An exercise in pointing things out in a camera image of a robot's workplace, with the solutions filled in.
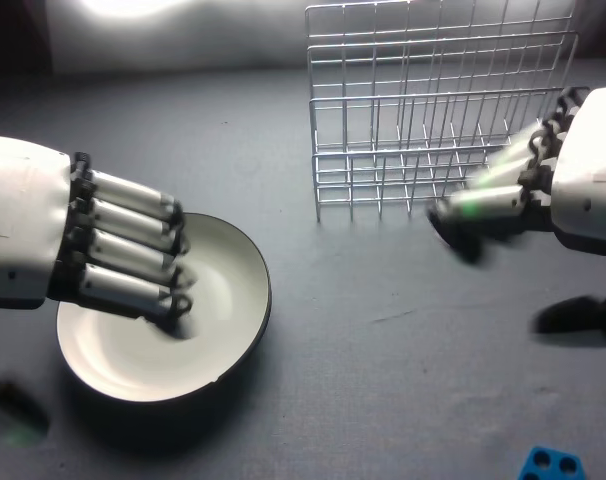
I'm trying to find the white backdrop sheet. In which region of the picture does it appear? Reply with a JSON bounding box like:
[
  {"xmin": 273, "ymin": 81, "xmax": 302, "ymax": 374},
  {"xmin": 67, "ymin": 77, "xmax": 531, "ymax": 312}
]
[{"xmin": 47, "ymin": 0, "xmax": 606, "ymax": 76}]

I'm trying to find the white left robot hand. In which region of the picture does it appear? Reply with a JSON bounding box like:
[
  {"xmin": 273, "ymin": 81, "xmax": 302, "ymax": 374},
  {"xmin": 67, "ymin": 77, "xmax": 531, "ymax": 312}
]
[{"xmin": 0, "ymin": 134, "xmax": 194, "ymax": 446}]

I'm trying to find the grey table cloth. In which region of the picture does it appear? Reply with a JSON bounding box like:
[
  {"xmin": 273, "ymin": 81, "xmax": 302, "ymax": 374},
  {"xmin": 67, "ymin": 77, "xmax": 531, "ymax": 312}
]
[{"xmin": 0, "ymin": 64, "xmax": 606, "ymax": 480}]

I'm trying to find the blue pentagon block with holes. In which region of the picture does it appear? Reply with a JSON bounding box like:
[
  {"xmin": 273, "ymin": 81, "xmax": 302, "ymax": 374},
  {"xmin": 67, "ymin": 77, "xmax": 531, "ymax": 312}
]
[{"xmin": 518, "ymin": 444, "xmax": 592, "ymax": 480}]

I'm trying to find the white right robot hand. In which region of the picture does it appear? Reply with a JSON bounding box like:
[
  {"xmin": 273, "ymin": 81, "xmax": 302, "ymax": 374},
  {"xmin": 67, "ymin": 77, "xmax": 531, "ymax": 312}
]
[{"xmin": 425, "ymin": 83, "xmax": 606, "ymax": 347}]

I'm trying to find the silver wire dish rack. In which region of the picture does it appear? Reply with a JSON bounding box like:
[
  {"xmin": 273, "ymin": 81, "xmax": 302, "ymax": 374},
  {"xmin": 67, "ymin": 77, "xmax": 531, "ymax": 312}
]
[{"xmin": 305, "ymin": 0, "xmax": 582, "ymax": 224}]

